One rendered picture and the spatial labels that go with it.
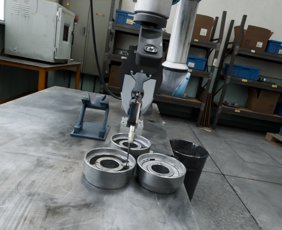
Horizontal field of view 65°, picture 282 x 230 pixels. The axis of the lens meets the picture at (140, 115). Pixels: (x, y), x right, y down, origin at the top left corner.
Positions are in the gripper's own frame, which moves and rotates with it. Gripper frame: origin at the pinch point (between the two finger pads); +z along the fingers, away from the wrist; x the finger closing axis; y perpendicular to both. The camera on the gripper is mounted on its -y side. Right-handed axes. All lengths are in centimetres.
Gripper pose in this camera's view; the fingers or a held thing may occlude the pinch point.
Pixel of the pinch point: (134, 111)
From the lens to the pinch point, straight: 49.9
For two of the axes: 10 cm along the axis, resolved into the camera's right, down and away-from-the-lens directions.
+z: -1.8, 9.5, 2.6
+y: -0.1, -2.6, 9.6
